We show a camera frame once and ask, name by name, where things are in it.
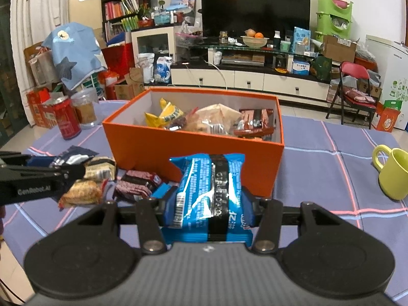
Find small brown cardboard box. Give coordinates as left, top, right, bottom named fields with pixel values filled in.
left=114, top=82, right=146, bottom=101

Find blue star print cloth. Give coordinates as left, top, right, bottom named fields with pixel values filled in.
left=41, top=22, right=109, bottom=92

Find white freezer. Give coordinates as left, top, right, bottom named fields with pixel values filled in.
left=365, top=34, right=408, bottom=131

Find beige floor air conditioner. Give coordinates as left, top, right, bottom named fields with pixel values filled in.
left=69, top=0, right=103, bottom=31

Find fruit bowl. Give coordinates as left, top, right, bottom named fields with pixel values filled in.
left=242, top=35, right=270, bottom=49

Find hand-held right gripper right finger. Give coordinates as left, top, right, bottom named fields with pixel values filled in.
left=241, top=186, right=352, bottom=256

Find clear plastic jar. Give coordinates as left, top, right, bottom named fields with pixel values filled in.
left=70, top=87, right=99, bottom=130

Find dark green bag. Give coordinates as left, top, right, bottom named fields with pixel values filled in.
left=310, top=55, right=332, bottom=82

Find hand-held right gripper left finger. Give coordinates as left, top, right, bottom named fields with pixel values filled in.
left=73, top=194, right=179, bottom=256

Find beige and black snack packet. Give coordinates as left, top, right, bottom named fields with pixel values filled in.
left=84, top=156, right=117, bottom=181

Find orange cardboard box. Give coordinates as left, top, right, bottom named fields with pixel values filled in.
left=101, top=86, right=285, bottom=198

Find yellow-green mug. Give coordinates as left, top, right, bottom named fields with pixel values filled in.
left=372, top=144, right=408, bottom=201

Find red folding chair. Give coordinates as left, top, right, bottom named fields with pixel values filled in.
left=325, top=61, right=378, bottom=130

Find dark blue snack packet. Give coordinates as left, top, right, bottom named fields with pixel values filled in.
left=50, top=145, right=99, bottom=168

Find dark brown snack packet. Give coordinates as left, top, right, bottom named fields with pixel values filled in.
left=234, top=108, right=275, bottom=140
left=113, top=170, right=162, bottom=200

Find translucent bread packet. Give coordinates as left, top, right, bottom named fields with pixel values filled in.
left=191, top=103, right=243, bottom=133

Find white curtain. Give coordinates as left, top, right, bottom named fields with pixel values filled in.
left=11, top=0, right=72, bottom=128

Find orange gift bag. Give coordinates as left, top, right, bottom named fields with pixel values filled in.
left=371, top=100, right=402, bottom=133

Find dark bookshelf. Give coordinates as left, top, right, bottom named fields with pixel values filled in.
left=101, top=0, right=150, bottom=42

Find green plastic rack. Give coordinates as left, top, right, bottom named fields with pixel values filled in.
left=314, top=0, right=355, bottom=44

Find red soda can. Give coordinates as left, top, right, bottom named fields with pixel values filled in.
left=50, top=97, right=83, bottom=141

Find white glass door cabinet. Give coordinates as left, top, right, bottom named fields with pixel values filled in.
left=131, top=25, right=177, bottom=63

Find yellow snack packet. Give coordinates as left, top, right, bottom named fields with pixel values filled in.
left=145, top=98, right=186, bottom=130

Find red gift bag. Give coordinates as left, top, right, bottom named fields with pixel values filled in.
left=101, top=43, right=135, bottom=71

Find clear cookie packet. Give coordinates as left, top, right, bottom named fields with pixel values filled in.
left=58, top=179, right=108, bottom=209

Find white television stand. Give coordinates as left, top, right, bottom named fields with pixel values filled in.
left=170, top=43, right=339, bottom=103

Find red cardboard boxes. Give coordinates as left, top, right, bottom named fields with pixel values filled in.
left=26, top=87, right=61, bottom=129

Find blue and white bag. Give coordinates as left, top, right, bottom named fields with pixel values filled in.
left=153, top=55, right=173, bottom=85

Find black television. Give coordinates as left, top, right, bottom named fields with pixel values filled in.
left=200, top=0, right=312, bottom=41

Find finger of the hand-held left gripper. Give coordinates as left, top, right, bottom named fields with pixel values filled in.
left=0, top=151, right=34, bottom=165
left=0, top=164, right=87, bottom=206

